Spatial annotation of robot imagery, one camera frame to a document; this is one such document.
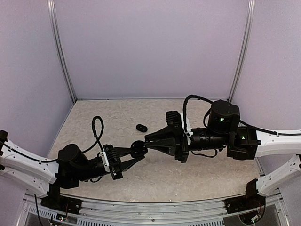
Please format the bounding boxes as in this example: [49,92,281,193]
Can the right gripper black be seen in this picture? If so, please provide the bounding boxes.
[144,125,230,164]

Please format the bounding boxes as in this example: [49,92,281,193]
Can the black round earbud case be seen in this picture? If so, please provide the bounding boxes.
[130,140,148,158]

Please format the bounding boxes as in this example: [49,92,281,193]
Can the black earbud charging case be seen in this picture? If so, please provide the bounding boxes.
[136,124,148,133]

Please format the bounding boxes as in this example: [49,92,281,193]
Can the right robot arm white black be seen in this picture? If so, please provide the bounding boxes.
[145,95,301,209]

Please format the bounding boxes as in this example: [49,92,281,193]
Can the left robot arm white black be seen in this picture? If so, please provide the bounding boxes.
[0,130,148,210]

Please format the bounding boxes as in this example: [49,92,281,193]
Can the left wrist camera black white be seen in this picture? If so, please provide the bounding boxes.
[101,145,121,172]

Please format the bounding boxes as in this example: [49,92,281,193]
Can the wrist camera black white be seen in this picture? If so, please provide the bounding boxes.
[101,145,121,172]
[166,111,193,137]

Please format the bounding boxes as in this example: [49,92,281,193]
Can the right wrist camera cable black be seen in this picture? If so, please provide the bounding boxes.
[182,94,301,136]

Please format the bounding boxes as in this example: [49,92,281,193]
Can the wrist camera cable black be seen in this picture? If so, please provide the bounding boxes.
[82,116,105,153]
[182,94,301,136]

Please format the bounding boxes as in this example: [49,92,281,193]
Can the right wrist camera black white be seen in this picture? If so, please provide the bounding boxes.
[166,111,193,137]

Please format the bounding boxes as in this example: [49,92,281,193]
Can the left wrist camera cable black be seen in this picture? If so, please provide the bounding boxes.
[82,116,105,153]

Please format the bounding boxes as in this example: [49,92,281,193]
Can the front aluminium rail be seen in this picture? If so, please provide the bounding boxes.
[22,186,289,226]

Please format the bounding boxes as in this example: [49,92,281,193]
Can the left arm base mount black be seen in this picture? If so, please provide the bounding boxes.
[41,196,82,215]

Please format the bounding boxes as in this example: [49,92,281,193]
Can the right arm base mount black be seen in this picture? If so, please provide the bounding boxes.
[224,195,266,214]

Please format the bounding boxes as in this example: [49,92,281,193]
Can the right aluminium frame post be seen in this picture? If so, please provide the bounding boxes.
[228,0,256,102]

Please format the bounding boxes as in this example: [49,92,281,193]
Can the aluminium frame post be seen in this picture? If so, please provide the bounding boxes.
[228,0,256,102]
[47,0,77,104]

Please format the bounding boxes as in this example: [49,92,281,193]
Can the left aluminium frame post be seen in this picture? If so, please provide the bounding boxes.
[47,0,77,104]

